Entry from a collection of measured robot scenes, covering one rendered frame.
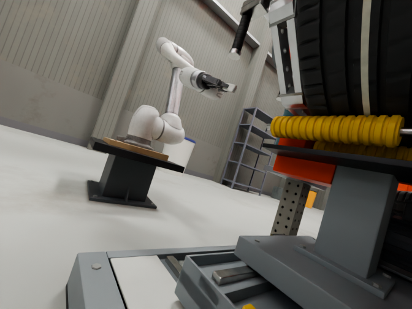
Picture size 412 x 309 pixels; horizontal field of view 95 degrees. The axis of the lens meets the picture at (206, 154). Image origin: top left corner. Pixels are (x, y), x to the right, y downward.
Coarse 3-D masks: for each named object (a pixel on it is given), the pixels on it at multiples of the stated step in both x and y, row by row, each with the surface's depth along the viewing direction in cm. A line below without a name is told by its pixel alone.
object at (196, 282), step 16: (192, 256) 38; (208, 256) 41; (224, 256) 44; (192, 272) 35; (208, 272) 34; (224, 272) 34; (240, 272) 35; (256, 272) 38; (176, 288) 37; (192, 288) 34; (208, 288) 32; (224, 288) 31; (240, 288) 33; (256, 288) 36; (272, 288) 39; (192, 304) 33; (208, 304) 31; (224, 304) 29; (240, 304) 32; (256, 304) 33; (272, 304) 35; (288, 304) 36
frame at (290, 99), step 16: (288, 0) 41; (272, 16) 44; (288, 16) 42; (272, 32) 46; (288, 32) 44; (288, 48) 49; (288, 64) 50; (288, 80) 51; (288, 96) 51; (304, 96) 48; (304, 112) 59
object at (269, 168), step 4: (264, 168) 101; (268, 168) 99; (272, 168) 97; (272, 172) 99; (276, 172) 95; (280, 176) 109; (284, 176) 98; (296, 180) 102; (300, 180) 93; (308, 184) 100; (312, 184) 101; (316, 184) 105; (316, 188) 115; (320, 188) 109; (324, 188) 113
